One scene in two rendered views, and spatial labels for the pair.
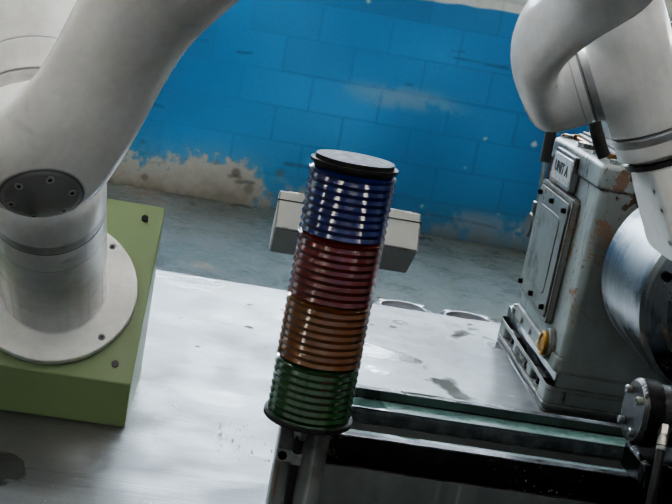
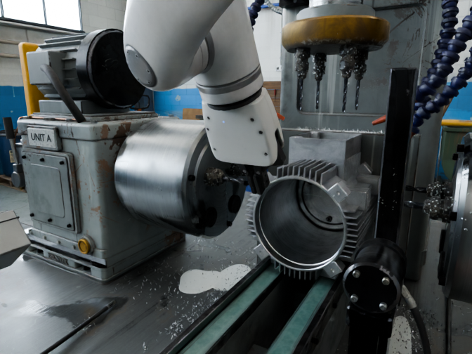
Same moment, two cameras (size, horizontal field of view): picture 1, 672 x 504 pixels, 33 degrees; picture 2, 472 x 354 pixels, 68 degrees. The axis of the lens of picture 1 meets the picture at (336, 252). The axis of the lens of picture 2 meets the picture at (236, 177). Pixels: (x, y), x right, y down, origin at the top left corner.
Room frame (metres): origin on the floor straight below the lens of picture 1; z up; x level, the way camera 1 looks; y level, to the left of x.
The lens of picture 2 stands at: (0.87, 0.08, 1.22)
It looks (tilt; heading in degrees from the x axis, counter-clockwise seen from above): 13 degrees down; 306
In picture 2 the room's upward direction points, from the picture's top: straight up
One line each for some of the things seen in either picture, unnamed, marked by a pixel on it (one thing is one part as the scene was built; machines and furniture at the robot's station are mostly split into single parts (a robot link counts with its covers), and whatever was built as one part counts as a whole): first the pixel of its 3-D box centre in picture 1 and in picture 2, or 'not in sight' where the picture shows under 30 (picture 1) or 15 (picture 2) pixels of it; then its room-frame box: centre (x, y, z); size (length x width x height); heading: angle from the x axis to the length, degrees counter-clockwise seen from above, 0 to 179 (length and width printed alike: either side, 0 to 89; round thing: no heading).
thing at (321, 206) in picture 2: not in sight; (331, 195); (1.12, -0.60, 1.02); 0.15 x 0.02 x 0.15; 5
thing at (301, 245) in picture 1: (335, 265); not in sight; (0.76, 0.00, 1.14); 0.06 x 0.06 x 0.04
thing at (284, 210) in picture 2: not in sight; (316, 208); (1.11, -0.51, 1.02); 0.20 x 0.19 x 0.19; 95
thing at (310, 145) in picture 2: not in sight; (325, 154); (1.11, -0.55, 1.11); 0.12 x 0.11 x 0.07; 95
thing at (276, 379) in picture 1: (313, 387); not in sight; (0.76, 0.00, 1.05); 0.06 x 0.06 x 0.04
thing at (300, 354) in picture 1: (324, 327); not in sight; (0.76, 0.00, 1.10); 0.06 x 0.06 x 0.04
